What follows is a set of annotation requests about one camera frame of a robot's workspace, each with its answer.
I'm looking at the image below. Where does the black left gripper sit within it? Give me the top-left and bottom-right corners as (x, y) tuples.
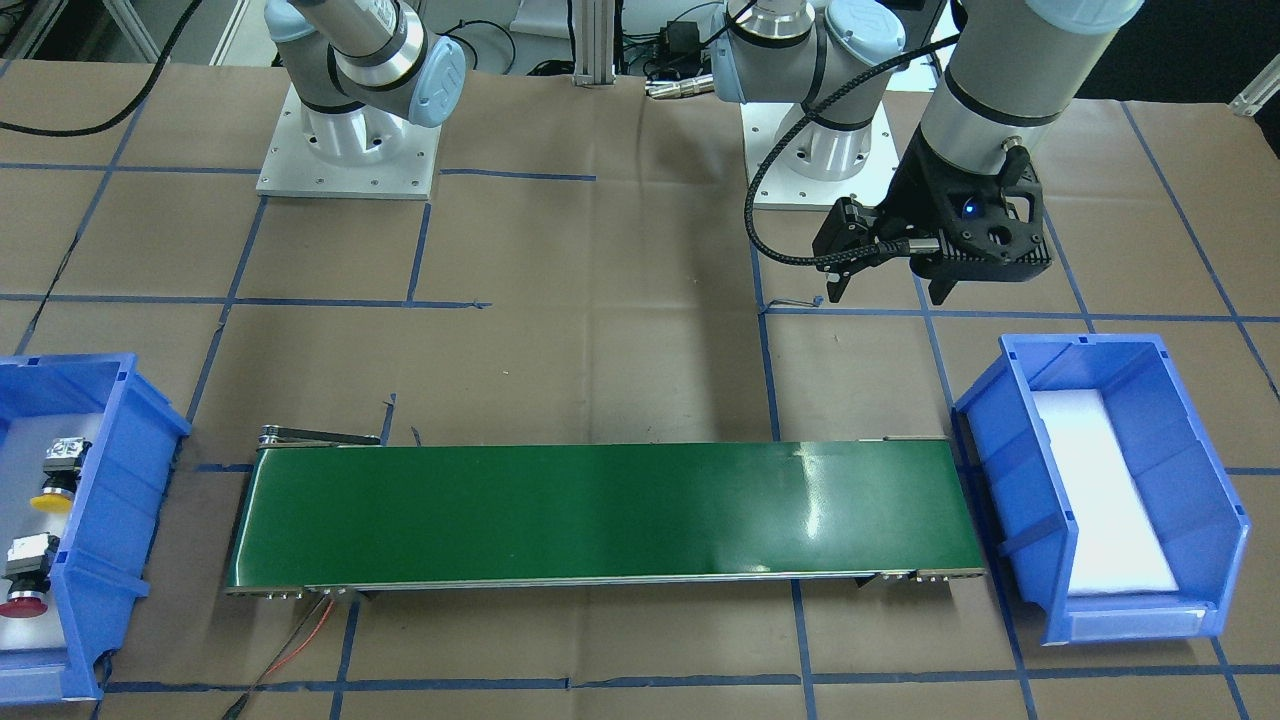
(812, 131), (1053, 306)

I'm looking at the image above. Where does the yellow push button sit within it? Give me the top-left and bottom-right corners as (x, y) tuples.
(29, 436), (93, 514)

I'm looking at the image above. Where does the red push button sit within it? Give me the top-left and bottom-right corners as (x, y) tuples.
(1, 532), (60, 619)

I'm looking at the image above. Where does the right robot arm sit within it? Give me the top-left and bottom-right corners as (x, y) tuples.
(264, 1), (467, 128)

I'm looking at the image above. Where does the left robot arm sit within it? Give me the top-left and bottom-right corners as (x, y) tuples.
(710, 1), (1140, 305)

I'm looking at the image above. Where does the blue bin with foam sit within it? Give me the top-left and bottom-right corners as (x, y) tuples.
(1, 354), (191, 706)
(957, 334), (1251, 644)

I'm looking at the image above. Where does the green conveyor belt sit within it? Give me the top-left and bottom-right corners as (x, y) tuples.
(225, 438), (986, 596)

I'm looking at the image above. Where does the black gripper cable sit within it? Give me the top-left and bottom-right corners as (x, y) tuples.
(742, 35), (961, 269)
(0, 0), (206, 138)

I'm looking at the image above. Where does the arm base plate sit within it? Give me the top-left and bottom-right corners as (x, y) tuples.
(256, 87), (440, 201)
(742, 102), (899, 211)

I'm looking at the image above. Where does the aluminium frame post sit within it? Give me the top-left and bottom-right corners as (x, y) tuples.
(568, 1), (623, 87)

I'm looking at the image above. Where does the red black wire pair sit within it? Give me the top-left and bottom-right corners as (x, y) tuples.
(221, 594), (339, 720)

